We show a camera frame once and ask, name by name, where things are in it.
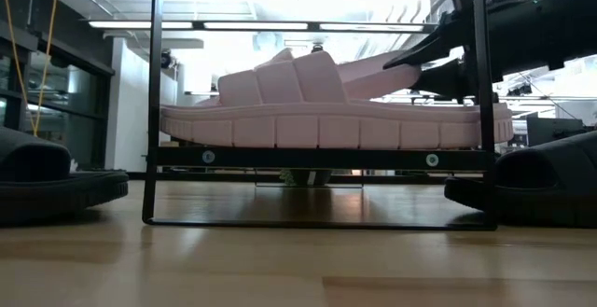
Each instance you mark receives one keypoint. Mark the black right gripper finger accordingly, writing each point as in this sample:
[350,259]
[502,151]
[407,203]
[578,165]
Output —
[443,83]
[424,52]

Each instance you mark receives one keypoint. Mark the pink slide sandal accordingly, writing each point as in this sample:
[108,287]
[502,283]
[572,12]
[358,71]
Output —
[368,80]
[298,129]

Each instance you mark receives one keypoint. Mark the black slide sandal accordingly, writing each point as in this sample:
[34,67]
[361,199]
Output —
[550,181]
[46,190]

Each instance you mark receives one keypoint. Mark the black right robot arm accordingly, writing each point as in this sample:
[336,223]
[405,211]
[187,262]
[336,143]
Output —
[573,22]

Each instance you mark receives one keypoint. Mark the long ceiling light strip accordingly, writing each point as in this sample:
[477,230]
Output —
[256,25]

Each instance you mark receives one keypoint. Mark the black round spotlight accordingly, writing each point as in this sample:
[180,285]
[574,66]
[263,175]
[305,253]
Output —
[166,60]
[317,47]

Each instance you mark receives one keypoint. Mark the black computer monitor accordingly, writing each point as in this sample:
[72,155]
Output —
[555,132]

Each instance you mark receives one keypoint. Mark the wooden shelf with black frame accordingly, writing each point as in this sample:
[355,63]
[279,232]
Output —
[298,159]

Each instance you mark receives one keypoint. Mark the black aluminium rig frame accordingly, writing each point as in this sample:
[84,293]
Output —
[135,175]

